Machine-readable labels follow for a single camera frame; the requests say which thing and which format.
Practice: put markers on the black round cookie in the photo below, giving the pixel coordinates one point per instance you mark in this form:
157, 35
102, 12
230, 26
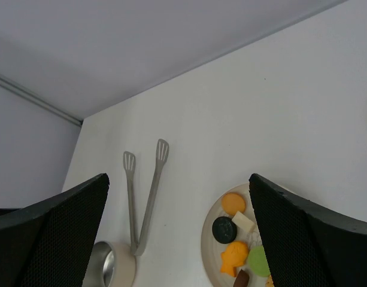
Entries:
224, 230

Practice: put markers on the orange fish-shaped cookie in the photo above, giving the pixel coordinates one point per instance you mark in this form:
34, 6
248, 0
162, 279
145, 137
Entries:
234, 256

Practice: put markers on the green round cookie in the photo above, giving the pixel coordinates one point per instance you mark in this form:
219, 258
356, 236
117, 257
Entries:
257, 262

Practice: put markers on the brown chocolate piece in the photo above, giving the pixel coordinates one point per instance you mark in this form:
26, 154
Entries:
242, 279

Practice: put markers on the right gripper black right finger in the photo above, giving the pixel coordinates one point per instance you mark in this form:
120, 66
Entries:
307, 244

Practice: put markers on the orange round macaron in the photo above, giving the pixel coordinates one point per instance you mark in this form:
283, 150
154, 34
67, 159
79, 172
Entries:
233, 203

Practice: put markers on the metal serving tongs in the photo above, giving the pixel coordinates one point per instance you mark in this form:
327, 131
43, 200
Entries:
139, 243

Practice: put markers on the yellow round biscuit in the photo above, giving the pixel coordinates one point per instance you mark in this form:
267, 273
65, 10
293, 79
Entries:
269, 282

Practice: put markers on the beige round plate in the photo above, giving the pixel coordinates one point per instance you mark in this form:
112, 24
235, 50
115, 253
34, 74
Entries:
211, 249

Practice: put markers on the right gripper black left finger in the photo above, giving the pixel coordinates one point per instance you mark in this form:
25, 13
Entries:
49, 243

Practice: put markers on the steel-lined beige lunch box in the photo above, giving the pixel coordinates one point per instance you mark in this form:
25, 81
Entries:
110, 265

